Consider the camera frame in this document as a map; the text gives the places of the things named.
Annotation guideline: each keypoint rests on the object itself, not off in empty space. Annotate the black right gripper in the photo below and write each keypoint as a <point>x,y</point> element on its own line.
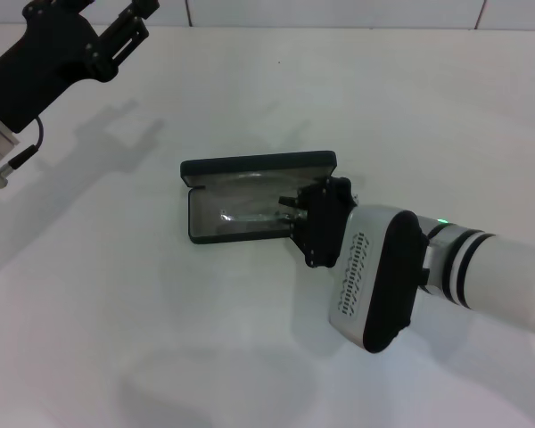
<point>325,223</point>

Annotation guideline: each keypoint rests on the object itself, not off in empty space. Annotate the black glasses case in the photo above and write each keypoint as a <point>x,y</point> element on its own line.
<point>214,169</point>

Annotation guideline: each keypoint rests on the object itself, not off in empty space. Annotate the clear white glasses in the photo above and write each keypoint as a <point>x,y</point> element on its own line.
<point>249,217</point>

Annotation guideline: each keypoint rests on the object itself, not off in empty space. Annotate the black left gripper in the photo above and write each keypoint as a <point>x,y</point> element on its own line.
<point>40,67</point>

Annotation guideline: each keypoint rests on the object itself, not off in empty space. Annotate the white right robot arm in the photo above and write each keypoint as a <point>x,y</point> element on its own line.
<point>508,276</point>

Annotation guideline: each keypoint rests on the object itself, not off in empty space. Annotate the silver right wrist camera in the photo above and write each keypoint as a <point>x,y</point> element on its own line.
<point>365,276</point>

